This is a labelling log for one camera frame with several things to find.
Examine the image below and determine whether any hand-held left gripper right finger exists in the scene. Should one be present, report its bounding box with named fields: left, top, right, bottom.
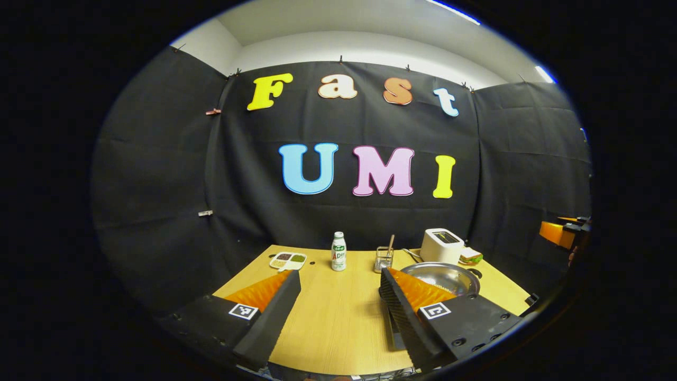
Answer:
left=379, top=267, right=524, bottom=373

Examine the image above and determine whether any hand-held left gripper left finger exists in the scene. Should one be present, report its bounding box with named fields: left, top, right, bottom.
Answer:
left=159, top=270, right=302, bottom=373

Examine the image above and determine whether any steel pot with black handle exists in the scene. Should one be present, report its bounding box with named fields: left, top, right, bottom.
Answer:
left=399, top=262, right=483, bottom=298

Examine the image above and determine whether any white divided dish of grains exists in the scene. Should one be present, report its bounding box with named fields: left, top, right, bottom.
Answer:
left=269, top=252, right=308, bottom=273

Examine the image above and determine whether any white toaster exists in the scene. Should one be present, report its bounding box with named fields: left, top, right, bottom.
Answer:
left=420, top=228, right=465, bottom=265

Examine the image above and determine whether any white bottle with green label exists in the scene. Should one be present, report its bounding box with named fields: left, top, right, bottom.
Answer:
left=331, top=231, right=347, bottom=271

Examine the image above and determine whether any long ceiling light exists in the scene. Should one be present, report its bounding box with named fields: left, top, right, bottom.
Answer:
left=426, top=0, right=482, bottom=26

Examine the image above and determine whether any wire mesh utensil holder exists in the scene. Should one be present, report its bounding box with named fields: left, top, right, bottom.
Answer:
left=374, top=246, right=395, bottom=274

